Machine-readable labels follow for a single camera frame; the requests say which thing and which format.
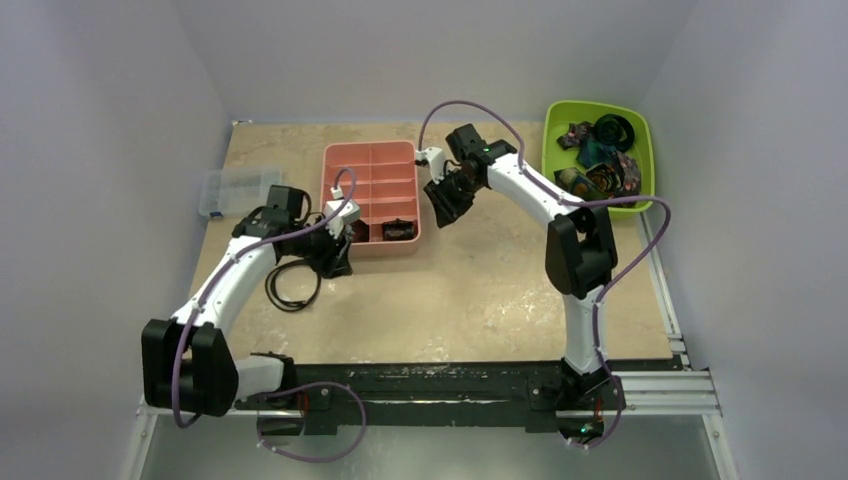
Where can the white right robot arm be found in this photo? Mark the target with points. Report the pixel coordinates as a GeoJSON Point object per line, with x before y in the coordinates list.
{"type": "Point", "coordinates": [580, 251]}

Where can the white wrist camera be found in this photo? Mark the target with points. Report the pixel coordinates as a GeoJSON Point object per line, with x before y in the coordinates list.
{"type": "Point", "coordinates": [341, 211]}
{"type": "Point", "coordinates": [435, 160]}

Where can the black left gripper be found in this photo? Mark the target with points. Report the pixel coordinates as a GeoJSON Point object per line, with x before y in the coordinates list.
{"type": "Point", "coordinates": [333, 261]}

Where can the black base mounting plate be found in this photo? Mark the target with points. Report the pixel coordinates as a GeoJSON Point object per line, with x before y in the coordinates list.
{"type": "Point", "coordinates": [536, 396]}

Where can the aluminium frame rail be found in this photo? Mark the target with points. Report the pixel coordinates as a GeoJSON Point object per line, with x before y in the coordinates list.
{"type": "Point", "coordinates": [476, 290]}

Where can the colourful ties pile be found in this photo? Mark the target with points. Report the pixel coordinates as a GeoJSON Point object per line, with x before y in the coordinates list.
{"type": "Point", "coordinates": [602, 172]}

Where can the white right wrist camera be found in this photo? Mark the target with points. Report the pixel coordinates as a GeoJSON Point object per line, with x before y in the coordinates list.
{"type": "Point", "coordinates": [435, 160]}

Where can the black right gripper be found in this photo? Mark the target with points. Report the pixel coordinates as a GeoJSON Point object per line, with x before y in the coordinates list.
{"type": "Point", "coordinates": [448, 193]}

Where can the pink compartment tray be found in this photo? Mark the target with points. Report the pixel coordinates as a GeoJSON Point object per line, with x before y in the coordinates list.
{"type": "Point", "coordinates": [386, 189]}

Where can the clear plastic organizer box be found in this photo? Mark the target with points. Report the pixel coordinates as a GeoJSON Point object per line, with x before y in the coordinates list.
{"type": "Point", "coordinates": [234, 192]}

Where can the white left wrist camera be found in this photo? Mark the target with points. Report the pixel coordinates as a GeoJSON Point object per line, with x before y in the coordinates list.
{"type": "Point", "coordinates": [341, 211]}

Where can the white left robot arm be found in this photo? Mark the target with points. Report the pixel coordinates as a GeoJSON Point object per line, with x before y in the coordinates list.
{"type": "Point", "coordinates": [186, 361]}

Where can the dark red rolled tie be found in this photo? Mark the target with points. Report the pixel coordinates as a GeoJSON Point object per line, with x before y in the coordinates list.
{"type": "Point", "coordinates": [360, 231]}

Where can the dark green rolled tie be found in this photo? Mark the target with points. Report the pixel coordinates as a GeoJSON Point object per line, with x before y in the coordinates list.
{"type": "Point", "coordinates": [614, 131]}

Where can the brown patterned necktie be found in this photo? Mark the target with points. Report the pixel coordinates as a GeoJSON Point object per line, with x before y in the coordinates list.
{"type": "Point", "coordinates": [399, 230]}

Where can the green plastic bin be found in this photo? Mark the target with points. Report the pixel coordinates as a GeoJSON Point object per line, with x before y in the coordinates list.
{"type": "Point", "coordinates": [563, 113]}

